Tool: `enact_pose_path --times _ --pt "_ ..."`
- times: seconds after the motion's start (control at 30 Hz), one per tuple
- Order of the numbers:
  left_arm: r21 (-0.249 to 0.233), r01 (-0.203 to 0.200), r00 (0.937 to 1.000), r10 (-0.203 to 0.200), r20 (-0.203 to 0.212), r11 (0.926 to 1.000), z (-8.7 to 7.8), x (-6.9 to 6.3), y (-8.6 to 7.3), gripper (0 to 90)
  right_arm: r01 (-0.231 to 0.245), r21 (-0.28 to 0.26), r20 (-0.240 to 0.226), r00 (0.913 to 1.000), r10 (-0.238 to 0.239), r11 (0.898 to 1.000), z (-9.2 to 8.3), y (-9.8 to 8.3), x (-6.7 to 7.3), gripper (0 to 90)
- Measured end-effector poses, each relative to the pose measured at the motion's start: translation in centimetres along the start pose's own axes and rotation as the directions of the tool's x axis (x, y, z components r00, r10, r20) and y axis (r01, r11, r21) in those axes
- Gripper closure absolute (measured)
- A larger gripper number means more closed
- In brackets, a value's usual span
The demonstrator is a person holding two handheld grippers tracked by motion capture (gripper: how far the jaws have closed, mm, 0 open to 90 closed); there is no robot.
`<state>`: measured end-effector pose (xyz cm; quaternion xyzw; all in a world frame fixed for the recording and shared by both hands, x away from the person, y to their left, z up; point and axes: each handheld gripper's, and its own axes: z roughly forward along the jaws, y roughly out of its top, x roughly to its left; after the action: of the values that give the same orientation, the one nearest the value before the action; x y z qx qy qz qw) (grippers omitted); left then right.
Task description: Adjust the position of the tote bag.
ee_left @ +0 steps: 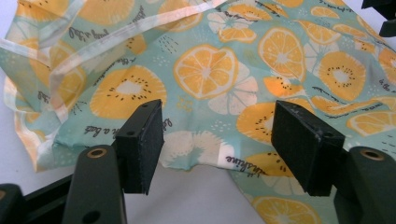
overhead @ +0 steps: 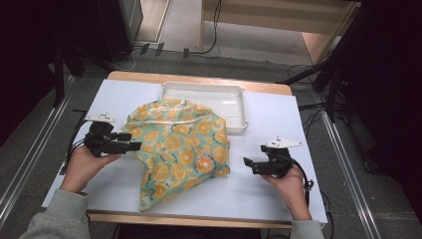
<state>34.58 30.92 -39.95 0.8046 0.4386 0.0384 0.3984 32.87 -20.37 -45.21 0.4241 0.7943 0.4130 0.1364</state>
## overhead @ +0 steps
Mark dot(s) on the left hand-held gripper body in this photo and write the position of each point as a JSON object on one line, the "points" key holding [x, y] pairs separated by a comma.
{"points": [[99, 139]]}

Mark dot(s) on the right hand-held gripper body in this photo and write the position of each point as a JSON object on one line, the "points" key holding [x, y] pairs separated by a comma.
{"points": [[280, 162]]}

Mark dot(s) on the orange-print green cloth bag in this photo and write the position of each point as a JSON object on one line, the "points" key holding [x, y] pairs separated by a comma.
{"points": [[179, 146]]}

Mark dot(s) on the white plastic tray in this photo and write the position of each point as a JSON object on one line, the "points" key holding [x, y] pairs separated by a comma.
{"points": [[229, 99]]}

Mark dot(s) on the person's right hand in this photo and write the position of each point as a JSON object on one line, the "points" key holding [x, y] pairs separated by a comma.
{"points": [[293, 192]]}

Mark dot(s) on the person's left hand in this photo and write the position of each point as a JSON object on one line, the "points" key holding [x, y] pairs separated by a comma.
{"points": [[83, 169]]}

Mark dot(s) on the white table cover sheet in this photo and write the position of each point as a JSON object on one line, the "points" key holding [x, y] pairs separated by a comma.
{"points": [[272, 113]]}

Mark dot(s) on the black metal stand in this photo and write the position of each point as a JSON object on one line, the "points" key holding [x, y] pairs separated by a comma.
{"points": [[59, 76]]}

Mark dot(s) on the black tripod stand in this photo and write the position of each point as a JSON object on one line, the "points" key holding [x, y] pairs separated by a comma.
{"points": [[328, 69]]}

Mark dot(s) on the black cabinet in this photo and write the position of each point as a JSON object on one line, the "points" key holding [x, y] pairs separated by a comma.
{"points": [[116, 26]]}

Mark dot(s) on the metal floor rail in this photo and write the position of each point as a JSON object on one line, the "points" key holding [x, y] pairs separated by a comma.
{"points": [[348, 172], [33, 146]]}

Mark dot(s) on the light wooden desk frame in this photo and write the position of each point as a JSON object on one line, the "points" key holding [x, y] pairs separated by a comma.
{"points": [[282, 16]]}

